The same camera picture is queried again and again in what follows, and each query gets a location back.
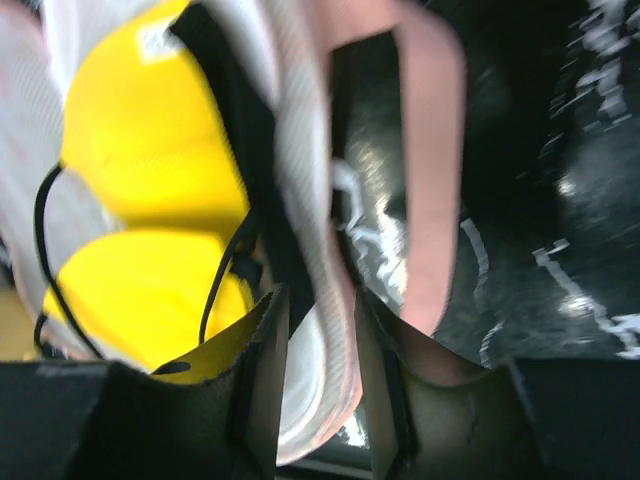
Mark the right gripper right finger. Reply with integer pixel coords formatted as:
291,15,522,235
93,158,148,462
355,288,639,479

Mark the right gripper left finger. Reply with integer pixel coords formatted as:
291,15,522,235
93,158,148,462
1,285,289,479

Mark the yellow bra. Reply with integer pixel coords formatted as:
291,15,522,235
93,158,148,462
34,1,262,372

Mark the pink floral mesh laundry bag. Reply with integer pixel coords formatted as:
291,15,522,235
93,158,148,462
1,1,464,470

